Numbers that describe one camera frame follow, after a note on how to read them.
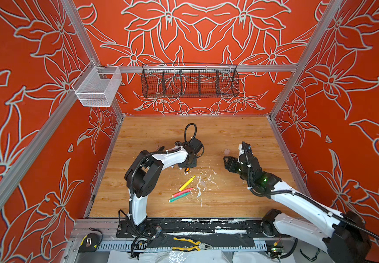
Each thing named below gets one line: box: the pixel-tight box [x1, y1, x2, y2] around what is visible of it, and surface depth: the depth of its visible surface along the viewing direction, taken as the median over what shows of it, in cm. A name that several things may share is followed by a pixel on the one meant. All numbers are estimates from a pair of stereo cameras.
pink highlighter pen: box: [171, 187, 194, 198], surface depth 85 cm
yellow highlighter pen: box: [179, 175, 196, 192], surface depth 89 cm
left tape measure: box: [78, 232, 100, 253], surface depth 70 cm
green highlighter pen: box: [168, 191, 191, 203], surface depth 83 cm
